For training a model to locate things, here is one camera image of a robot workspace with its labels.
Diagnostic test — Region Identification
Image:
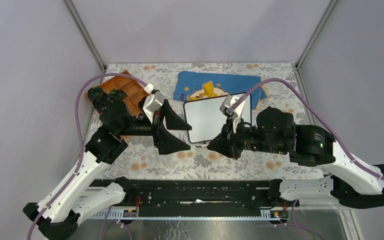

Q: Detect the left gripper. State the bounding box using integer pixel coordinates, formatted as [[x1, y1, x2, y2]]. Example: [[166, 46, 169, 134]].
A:
[[117, 99, 193, 155]]

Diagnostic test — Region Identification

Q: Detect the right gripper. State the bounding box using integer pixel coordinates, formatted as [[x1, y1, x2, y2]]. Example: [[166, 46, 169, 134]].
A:
[[206, 114, 286, 159]]

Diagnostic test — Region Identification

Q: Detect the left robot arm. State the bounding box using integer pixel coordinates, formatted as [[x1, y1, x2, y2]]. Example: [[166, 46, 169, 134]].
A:
[[23, 99, 191, 240]]

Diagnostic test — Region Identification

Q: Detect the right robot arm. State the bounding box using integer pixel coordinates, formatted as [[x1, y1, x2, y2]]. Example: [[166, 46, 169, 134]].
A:
[[207, 107, 384, 209]]

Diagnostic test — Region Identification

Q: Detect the floral table cloth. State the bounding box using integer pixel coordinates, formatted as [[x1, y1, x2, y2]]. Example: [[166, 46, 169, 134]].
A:
[[99, 63, 323, 180]]

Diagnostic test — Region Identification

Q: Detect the blue cartoon cloth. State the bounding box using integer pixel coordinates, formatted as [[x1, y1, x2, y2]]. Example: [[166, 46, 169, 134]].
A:
[[173, 71, 261, 102]]

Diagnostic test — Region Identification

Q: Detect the orange compartment tray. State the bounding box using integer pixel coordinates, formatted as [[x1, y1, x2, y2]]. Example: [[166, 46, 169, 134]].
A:
[[95, 71, 153, 139]]

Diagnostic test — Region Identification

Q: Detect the dark rolled fabric middle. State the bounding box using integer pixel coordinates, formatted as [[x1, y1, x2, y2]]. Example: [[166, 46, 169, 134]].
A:
[[108, 89, 127, 100]]

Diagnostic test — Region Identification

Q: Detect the dark rolled fabric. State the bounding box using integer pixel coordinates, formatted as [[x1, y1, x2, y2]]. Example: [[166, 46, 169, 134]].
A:
[[86, 86, 109, 113], [108, 89, 127, 100]]

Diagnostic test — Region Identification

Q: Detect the dark rolled fabric left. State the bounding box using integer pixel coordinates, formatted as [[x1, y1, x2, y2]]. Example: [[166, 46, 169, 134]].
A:
[[86, 86, 109, 113]]

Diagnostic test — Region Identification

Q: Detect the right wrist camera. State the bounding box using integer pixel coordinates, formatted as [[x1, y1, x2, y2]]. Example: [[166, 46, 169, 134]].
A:
[[219, 94, 248, 133]]

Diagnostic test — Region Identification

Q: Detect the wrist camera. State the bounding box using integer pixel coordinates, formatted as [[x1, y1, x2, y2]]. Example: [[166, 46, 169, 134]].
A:
[[219, 94, 248, 133], [142, 83, 165, 124]]

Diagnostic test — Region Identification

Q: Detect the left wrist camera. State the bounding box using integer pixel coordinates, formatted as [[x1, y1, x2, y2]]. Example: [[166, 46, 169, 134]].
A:
[[142, 83, 165, 124]]

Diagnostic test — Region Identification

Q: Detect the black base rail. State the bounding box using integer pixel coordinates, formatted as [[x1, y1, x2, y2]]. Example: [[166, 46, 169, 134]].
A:
[[89, 178, 329, 220]]

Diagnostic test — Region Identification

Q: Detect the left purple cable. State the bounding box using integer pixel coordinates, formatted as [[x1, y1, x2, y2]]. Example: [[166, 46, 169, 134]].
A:
[[26, 72, 150, 240]]

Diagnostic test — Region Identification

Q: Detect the purple cable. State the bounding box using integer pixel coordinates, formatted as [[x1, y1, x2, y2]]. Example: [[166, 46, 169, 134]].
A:
[[26, 72, 150, 240], [231, 78, 384, 198]]

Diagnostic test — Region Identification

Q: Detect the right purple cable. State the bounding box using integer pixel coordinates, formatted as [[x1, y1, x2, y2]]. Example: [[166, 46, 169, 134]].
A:
[[231, 78, 384, 198]]

